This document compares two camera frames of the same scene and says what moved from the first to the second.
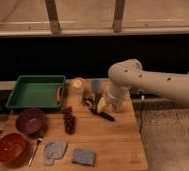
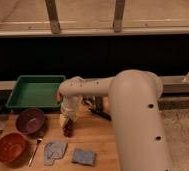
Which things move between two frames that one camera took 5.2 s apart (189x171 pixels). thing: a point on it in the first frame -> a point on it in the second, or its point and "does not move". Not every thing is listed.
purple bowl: (30, 121) does not move
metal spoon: (37, 144) does not move
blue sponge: (83, 157) does not move
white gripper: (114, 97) -> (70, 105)
